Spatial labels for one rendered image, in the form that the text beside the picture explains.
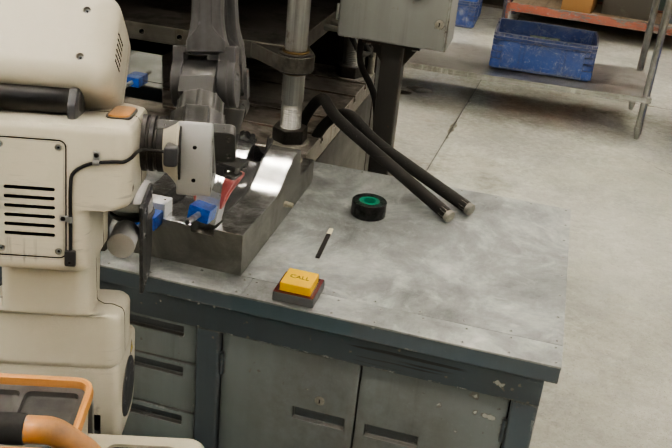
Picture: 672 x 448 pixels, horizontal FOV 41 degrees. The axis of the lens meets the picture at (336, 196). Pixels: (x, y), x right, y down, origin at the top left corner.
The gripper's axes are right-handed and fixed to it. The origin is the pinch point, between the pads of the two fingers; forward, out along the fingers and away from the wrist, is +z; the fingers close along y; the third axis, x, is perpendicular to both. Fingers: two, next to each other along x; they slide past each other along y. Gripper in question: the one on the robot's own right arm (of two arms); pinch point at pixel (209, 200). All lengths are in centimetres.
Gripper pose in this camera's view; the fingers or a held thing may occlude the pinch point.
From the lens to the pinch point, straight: 173.5
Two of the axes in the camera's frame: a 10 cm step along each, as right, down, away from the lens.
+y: -9.4, -3.0, 1.5
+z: -2.5, 9.2, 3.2
